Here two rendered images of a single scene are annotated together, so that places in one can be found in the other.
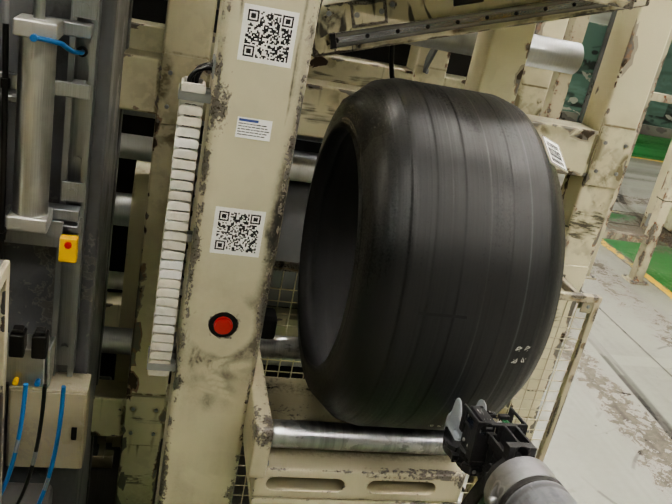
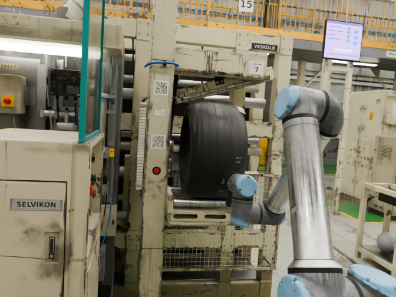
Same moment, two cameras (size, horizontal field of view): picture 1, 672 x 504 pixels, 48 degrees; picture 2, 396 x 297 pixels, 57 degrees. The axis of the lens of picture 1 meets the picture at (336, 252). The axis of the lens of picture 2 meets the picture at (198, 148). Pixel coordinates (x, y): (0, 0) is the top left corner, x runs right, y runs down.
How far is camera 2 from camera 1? 95 cm
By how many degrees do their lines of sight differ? 17
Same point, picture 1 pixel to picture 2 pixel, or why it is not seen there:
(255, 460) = (169, 206)
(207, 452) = (155, 214)
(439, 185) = (208, 116)
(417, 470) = (219, 211)
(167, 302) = (139, 165)
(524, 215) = (233, 122)
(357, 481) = (201, 214)
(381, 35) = (195, 95)
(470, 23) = (221, 89)
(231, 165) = (154, 122)
